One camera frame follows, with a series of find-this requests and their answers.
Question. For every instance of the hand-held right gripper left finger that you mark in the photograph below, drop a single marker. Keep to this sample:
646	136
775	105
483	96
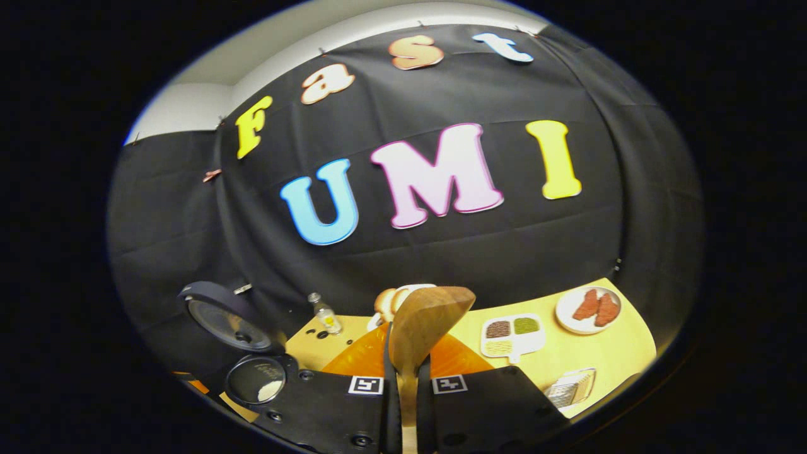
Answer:
328	410

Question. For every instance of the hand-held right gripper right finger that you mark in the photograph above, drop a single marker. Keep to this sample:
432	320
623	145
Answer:
479	410

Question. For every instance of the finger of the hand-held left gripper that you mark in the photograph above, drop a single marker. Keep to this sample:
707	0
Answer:
194	384

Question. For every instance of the dark blue rice cooker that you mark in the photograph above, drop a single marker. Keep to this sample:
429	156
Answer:
236	328

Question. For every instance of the wooden spoon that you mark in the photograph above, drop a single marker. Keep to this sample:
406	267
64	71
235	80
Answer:
429	321

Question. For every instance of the yellow beans heap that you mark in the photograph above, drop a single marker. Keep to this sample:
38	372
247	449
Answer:
498	347

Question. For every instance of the brown beans heap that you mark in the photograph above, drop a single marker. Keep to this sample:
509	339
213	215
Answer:
498	329

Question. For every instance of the white divided dish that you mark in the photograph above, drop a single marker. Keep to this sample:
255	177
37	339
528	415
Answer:
529	343

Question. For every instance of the small glass bottle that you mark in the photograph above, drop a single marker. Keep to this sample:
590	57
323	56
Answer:
328	321

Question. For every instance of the green beans heap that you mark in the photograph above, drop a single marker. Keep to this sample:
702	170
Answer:
526	325

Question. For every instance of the silver clip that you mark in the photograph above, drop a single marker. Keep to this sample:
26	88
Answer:
243	289

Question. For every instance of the toast bread slice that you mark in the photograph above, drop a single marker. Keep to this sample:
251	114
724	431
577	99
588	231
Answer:
400	299
383	304

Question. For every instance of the white round plate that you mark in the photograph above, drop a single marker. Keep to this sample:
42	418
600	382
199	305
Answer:
567	318

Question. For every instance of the white toaster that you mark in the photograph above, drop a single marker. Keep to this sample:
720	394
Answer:
417	288

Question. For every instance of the red meat piece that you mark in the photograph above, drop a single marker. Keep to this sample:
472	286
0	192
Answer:
586	305
607	310

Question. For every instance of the copper clip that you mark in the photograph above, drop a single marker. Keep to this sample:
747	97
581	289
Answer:
212	175

